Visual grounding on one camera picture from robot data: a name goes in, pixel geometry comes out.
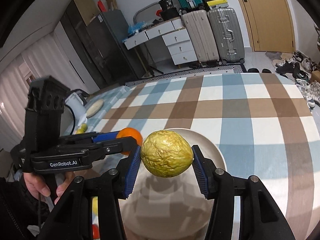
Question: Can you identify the orange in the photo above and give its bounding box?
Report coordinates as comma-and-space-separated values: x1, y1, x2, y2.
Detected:
115, 127, 143, 156
92, 224, 100, 240

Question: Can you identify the wrinkled yellow fruit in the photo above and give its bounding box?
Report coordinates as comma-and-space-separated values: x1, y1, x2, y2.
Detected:
140, 129, 194, 178

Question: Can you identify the smooth yellow-green guava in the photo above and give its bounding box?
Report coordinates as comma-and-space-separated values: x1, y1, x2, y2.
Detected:
92, 197, 98, 216

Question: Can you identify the person's left hand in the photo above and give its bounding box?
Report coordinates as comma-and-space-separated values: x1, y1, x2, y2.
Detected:
23, 172, 75, 204

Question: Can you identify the green fruit on side table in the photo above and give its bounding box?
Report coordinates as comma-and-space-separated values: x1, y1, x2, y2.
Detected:
75, 124, 88, 134

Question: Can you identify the small plate on side table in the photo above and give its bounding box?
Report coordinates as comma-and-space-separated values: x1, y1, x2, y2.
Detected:
86, 99, 104, 118

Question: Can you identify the white kettle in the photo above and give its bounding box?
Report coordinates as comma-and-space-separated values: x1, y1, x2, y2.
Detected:
65, 92, 87, 121

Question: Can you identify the checkered tablecloth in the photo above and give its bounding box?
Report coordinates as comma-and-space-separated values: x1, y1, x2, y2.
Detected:
60, 72, 320, 240

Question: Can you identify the dark refrigerator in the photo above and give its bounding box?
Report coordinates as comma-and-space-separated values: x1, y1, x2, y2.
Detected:
87, 10, 146, 83

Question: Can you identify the white drawer desk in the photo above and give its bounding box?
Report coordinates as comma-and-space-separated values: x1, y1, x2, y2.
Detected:
124, 17, 197, 66

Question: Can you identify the beige suitcase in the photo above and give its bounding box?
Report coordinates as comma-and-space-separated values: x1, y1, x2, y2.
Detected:
182, 10, 220, 63

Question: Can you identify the silver suitcase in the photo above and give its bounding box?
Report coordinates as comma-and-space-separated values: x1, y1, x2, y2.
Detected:
207, 7, 245, 64

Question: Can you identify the wooden door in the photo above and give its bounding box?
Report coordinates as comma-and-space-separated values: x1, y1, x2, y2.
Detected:
239, 0, 295, 53

